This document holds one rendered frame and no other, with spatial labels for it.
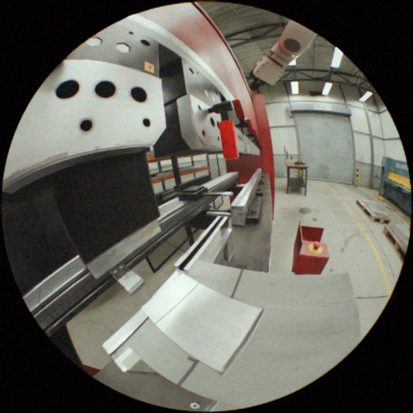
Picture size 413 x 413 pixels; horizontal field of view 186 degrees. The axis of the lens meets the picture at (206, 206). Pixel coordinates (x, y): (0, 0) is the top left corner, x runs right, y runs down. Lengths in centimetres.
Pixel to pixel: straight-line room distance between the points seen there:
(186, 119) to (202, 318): 24
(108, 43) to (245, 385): 31
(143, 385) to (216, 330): 22
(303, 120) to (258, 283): 757
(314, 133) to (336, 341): 753
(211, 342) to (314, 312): 12
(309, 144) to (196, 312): 741
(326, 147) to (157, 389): 780
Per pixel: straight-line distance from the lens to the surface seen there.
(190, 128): 17
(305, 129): 751
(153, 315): 18
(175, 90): 20
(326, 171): 762
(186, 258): 24
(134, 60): 15
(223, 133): 20
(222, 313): 16
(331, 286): 22
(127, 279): 24
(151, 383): 32
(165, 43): 24
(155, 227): 16
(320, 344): 18
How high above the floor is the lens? 115
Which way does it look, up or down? 20 degrees down
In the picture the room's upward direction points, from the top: 9 degrees counter-clockwise
